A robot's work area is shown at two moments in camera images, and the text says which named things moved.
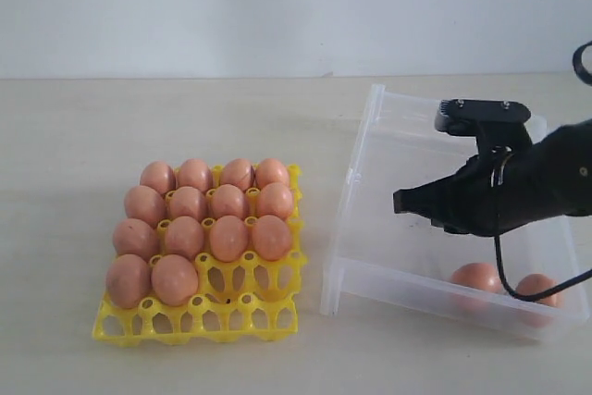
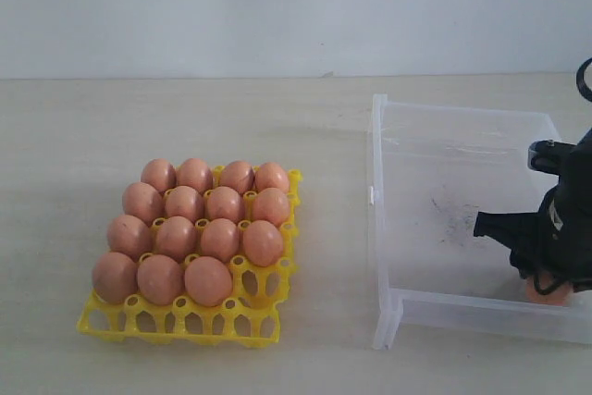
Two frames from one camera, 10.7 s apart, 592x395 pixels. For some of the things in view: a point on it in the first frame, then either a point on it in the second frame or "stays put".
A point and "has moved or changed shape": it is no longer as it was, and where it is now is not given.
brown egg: [237, 172] stays put
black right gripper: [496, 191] -> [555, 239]
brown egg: [275, 199] has moved or changed shape
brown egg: [129, 280] has moved or changed shape
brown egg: [144, 203] stays put
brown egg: [479, 275] -> [208, 281]
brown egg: [271, 238] has moved or changed shape
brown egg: [184, 236] has moved or changed shape
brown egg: [134, 237] has moved or changed shape
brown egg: [160, 176] stays put
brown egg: [229, 239] has moved or changed shape
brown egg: [175, 279] has moved or changed shape
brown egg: [194, 173] stays put
